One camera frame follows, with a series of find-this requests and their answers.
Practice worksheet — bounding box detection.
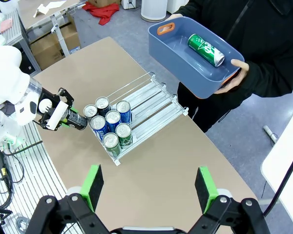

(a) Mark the blue Pocari Sweat can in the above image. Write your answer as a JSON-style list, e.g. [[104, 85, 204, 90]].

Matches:
[[115, 100, 132, 125], [105, 110, 123, 134], [90, 115, 110, 141]]

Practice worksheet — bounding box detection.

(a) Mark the white power strip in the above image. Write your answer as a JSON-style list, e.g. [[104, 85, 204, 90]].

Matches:
[[263, 125, 279, 144]]

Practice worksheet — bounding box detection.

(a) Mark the red cloth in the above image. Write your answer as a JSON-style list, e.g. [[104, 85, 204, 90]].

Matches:
[[82, 1, 120, 26]]

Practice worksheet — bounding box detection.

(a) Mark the large white table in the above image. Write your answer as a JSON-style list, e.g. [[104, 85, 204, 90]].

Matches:
[[260, 96, 293, 213]]

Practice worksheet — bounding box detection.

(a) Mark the white folded paper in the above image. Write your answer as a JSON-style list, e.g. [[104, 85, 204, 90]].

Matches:
[[33, 0, 67, 18]]

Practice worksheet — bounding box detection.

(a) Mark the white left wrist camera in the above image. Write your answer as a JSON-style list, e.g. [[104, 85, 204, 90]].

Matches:
[[45, 100, 69, 130]]

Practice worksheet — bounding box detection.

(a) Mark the black sleeved left forearm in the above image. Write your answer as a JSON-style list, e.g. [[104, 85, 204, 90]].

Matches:
[[241, 56, 293, 98]]

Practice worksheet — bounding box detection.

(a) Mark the white appliance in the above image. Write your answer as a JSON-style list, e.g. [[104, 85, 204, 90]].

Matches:
[[121, 0, 139, 10]]

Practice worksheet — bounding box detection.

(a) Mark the black cable bundle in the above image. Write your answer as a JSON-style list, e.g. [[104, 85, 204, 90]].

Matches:
[[0, 140, 43, 234]]

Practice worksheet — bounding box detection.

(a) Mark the blue plastic bin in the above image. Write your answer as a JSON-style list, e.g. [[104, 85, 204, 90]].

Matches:
[[147, 16, 246, 99]]

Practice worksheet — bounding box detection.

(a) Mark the wooden desk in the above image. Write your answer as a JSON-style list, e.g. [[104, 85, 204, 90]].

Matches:
[[16, 0, 88, 58]]

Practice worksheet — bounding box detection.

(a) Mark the thick black cable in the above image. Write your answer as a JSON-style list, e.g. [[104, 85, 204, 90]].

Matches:
[[262, 143, 293, 218]]

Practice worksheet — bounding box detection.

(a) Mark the black sleeved right forearm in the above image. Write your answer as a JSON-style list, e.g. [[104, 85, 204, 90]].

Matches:
[[173, 0, 203, 18]]

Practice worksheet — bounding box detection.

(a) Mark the black Pepsi can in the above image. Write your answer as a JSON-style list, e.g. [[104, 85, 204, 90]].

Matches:
[[62, 109, 88, 131], [83, 104, 99, 122], [95, 96, 112, 117]]

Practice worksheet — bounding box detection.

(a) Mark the large cardboard box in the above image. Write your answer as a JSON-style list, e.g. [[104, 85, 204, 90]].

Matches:
[[30, 12, 82, 71]]

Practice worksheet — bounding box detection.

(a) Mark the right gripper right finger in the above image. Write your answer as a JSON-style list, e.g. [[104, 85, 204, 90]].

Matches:
[[184, 166, 271, 234]]

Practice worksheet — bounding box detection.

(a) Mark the person's left hand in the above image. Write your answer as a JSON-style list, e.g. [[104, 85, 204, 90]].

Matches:
[[213, 58, 250, 95]]

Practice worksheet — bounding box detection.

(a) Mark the white air purifier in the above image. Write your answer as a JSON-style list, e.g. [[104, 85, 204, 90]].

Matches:
[[140, 0, 168, 23]]

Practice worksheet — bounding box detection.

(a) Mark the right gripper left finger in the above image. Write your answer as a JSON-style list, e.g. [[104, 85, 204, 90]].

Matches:
[[26, 164, 113, 234]]

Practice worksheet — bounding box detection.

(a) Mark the clear white can dispenser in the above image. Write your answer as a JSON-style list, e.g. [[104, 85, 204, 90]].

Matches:
[[86, 72, 190, 167]]

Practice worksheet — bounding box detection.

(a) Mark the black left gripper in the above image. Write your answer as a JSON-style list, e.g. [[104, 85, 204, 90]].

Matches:
[[33, 87, 79, 131]]

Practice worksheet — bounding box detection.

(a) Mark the person's right hand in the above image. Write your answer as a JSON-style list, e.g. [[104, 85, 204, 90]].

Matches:
[[165, 13, 184, 21]]

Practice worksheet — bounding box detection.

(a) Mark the green beverage can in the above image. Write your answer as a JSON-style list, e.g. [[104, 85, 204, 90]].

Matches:
[[115, 122, 133, 149], [187, 33, 226, 68], [102, 132, 122, 158]]

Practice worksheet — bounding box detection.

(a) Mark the person in black jacket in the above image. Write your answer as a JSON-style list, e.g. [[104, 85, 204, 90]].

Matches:
[[169, 0, 293, 134]]

